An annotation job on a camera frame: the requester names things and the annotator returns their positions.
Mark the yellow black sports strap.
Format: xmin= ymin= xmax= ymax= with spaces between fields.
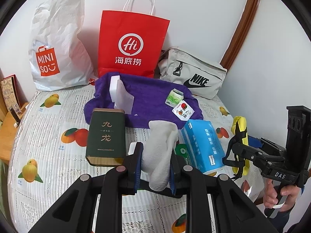
xmin=222 ymin=115 xmax=251 ymax=178

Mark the green wet wipe packet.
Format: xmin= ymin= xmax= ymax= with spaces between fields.
xmin=175 ymin=144 xmax=189 ymax=160

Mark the strawberry snack packet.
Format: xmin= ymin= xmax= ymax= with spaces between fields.
xmin=172 ymin=100 xmax=195 ymax=121

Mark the white cloth glove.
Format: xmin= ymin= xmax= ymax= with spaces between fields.
xmin=141 ymin=120 xmax=178 ymax=191

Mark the green tissue pack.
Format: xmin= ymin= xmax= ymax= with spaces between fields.
xmin=165 ymin=88 xmax=183 ymax=108

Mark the white mesh pouch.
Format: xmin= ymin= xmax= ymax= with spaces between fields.
xmin=114 ymin=79 xmax=135 ymax=115

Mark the person's right hand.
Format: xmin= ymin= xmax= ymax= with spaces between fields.
xmin=262 ymin=178 xmax=301 ymax=210

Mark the blue tissue box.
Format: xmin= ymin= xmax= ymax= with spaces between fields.
xmin=181 ymin=119 xmax=225 ymax=173

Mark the fruit print tablecloth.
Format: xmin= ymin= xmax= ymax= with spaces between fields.
xmin=7 ymin=84 xmax=266 ymax=233

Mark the dark green tea tin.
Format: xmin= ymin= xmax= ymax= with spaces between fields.
xmin=85 ymin=108 xmax=127 ymax=167

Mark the grey Nike waist bag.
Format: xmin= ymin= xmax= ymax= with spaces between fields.
xmin=158 ymin=47 xmax=227 ymax=99

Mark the wooden nightstand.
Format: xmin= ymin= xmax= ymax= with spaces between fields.
xmin=0 ymin=112 xmax=18 ymax=165

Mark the purple fabric tray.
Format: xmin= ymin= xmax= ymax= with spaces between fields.
xmin=84 ymin=72 xmax=204 ymax=129

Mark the small glass bottle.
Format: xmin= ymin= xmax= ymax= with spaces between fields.
xmin=9 ymin=107 xmax=21 ymax=128

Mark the patterned book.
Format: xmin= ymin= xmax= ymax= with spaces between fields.
xmin=1 ymin=75 xmax=21 ymax=110

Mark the white Miniso plastic bag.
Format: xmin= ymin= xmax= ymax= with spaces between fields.
xmin=28 ymin=0 xmax=97 ymax=91

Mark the red Haidilao paper bag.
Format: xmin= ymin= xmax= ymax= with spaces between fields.
xmin=98 ymin=0 xmax=170 ymax=78

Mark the brown wooden door frame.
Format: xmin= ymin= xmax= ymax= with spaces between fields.
xmin=220 ymin=0 xmax=260 ymax=70

